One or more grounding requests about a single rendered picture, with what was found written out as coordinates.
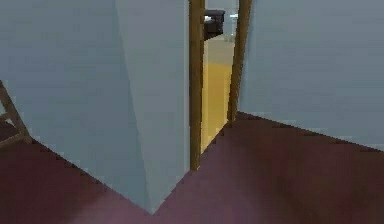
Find black sofa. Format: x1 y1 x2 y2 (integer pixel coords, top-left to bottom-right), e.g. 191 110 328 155
203 9 226 41

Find brown wooden chair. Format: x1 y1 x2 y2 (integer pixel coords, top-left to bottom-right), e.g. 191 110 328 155
0 79 33 149

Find grey open room door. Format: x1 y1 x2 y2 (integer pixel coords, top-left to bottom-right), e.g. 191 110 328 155
114 0 191 215

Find brown wooden door frame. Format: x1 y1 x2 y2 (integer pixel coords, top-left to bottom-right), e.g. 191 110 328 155
188 0 254 172

